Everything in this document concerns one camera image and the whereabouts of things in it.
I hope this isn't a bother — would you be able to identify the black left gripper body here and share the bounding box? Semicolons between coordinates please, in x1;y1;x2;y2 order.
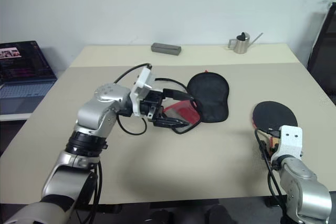
139;89;169;124

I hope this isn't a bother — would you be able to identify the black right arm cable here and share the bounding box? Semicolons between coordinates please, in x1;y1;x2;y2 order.
254;127;288;209

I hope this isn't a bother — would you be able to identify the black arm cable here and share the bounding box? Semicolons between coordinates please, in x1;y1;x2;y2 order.
254;127;288;209
88;63;153;224

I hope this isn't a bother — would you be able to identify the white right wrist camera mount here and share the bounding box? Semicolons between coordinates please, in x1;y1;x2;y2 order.
270;125;303;164

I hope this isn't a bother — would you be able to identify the grey rectangular box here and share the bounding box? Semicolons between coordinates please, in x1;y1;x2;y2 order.
151;42;182;57

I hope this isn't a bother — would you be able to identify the metal watering can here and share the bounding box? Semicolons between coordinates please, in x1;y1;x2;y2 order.
227;31;264;55

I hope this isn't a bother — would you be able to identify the black and red paddle case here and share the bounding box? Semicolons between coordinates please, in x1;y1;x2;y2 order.
154;69;230;135

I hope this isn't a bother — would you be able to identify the open blue laptop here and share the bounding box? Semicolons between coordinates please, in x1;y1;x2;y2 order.
0;40;58;107

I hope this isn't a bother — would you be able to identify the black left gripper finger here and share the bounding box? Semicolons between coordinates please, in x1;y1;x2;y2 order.
151;117;191;129
162;89;198;109

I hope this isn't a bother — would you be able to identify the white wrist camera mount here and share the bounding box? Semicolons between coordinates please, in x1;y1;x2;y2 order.
130;67;155;116
270;125;303;164

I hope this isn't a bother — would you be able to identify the black rubber table tennis paddle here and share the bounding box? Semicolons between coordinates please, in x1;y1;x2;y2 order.
251;100;299;156

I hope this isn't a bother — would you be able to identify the black table frame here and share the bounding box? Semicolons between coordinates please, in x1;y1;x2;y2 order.
89;195;287;217

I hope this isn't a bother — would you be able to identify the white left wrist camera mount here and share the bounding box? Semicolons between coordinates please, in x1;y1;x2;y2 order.
130;67;155;116

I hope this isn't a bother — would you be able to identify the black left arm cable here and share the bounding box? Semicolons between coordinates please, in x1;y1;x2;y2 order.
88;63;153;224

